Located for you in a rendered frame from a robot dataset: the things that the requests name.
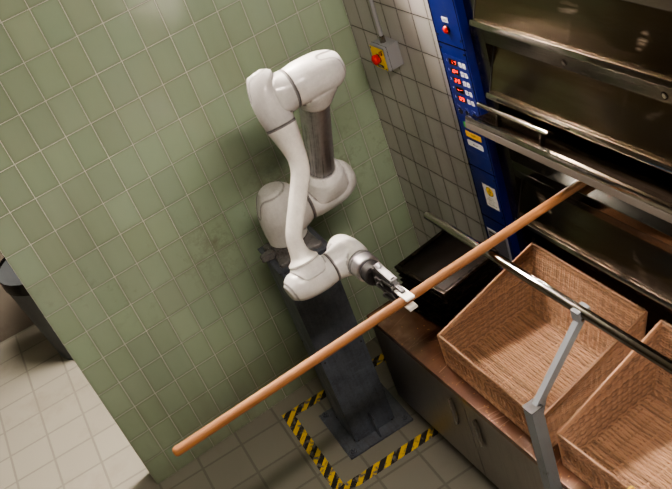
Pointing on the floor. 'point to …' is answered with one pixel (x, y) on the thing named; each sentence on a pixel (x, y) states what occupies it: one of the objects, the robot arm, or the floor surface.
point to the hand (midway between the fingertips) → (406, 298)
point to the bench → (459, 405)
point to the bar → (534, 409)
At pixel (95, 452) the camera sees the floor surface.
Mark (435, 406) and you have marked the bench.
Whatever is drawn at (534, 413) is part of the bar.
